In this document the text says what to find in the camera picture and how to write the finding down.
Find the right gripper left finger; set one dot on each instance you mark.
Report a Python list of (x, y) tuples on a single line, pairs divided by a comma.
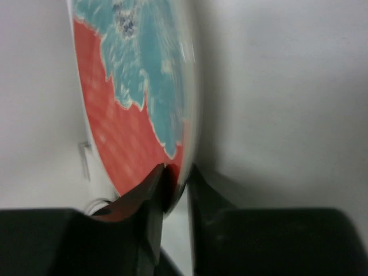
[(122, 238)]

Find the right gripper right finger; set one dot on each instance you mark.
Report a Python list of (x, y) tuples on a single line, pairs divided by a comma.
[(229, 240)]

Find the red and teal plate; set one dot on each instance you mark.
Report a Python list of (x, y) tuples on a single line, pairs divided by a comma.
[(139, 77)]

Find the white wire dish rack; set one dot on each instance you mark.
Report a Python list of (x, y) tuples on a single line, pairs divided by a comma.
[(96, 204)]

